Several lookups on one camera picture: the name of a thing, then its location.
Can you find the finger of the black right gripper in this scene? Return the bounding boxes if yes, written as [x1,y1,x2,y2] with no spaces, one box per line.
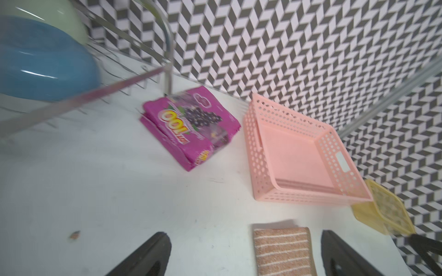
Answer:
[409,234,442,276]

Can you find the pink perforated plastic basket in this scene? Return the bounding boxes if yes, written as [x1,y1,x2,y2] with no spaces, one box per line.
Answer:
[243,94,373,206]

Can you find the yellow plastic container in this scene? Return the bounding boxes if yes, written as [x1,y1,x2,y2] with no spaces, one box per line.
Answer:
[351,179,416,236]

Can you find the purple snack packet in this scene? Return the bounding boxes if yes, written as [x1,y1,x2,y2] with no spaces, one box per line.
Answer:
[140,86,241,171]

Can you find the pale green bowl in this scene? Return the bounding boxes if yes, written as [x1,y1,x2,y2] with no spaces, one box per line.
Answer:
[1,0,88,45]

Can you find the metal wire dish rack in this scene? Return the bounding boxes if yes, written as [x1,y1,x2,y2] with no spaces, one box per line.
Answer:
[1,1,174,139]

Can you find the blue bowl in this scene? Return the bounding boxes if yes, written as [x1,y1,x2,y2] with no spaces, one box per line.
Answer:
[1,16,101,102]

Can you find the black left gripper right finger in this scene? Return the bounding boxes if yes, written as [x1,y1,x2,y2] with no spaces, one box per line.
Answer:
[321,230,383,276]

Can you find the brown striped square dishcloth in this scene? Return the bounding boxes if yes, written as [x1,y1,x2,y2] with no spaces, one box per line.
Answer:
[253,227,317,276]

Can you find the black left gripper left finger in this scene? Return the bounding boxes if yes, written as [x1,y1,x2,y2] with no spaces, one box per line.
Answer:
[107,232,172,276]

